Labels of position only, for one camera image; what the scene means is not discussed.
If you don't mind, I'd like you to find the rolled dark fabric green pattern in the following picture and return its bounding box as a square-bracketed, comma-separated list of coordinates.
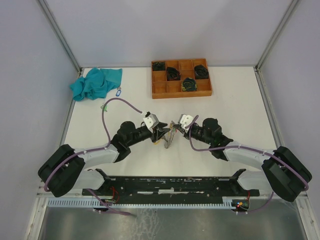
[181, 77, 198, 92]

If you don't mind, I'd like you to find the rolled dark fabric right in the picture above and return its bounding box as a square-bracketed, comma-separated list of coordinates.
[194, 64, 209, 80]

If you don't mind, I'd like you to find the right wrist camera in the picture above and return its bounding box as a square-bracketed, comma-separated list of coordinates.
[178, 114, 199, 131]

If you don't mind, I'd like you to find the teal cloth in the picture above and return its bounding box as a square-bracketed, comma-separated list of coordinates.
[69, 67, 123, 102]

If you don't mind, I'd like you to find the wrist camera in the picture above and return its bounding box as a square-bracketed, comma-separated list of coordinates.
[143, 112, 160, 131]
[178, 114, 199, 131]

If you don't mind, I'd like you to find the rolled dark fabric red pattern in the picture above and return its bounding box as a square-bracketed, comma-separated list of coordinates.
[166, 67, 181, 81]

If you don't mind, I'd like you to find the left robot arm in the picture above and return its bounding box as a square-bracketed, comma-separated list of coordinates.
[37, 121, 170, 198]

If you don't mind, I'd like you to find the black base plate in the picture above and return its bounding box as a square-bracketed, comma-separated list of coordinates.
[93, 176, 260, 204]

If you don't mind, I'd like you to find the purple cable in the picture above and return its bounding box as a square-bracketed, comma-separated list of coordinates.
[43, 97, 146, 216]
[187, 114, 310, 215]

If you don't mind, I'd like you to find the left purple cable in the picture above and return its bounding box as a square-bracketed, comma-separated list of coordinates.
[43, 97, 146, 216]

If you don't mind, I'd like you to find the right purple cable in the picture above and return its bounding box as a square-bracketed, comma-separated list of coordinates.
[187, 114, 310, 215]

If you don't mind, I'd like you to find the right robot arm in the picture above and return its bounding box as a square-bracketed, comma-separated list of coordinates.
[172, 114, 312, 202]

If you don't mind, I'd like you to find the white cable duct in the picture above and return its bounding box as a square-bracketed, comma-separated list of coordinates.
[47, 197, 236, 210]

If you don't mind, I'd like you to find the key with blue tag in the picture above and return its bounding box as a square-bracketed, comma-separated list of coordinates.
[115, 86, 122, 97]

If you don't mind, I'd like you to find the left aluminium frame post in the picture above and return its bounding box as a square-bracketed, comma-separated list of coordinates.
[36, 0, 82, 74]

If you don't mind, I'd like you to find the wooden compartment tray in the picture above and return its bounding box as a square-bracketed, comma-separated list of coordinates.
[151, 58, 213, 99]

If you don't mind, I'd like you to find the aluminium frame post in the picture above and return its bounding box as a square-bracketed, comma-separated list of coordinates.
[254, 0, 301, 70]
[36, 0, 82, 74]

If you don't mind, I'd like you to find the rolled dark fabric far left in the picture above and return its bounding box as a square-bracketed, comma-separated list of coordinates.
[152, 61, 166, 72]

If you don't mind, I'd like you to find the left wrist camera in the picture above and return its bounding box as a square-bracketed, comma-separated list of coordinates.
[143, 112, 160, 131]

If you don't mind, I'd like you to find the metal keyring organizer yellow handle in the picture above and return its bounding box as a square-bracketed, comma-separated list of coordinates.
[162, 121, 178, 149]

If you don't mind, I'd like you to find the right aluminium frame post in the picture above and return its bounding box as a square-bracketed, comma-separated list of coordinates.
[254, 0, 301, 70]

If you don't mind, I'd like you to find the key with green tag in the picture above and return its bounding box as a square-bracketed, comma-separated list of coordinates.
[100, 104, 107, 112]

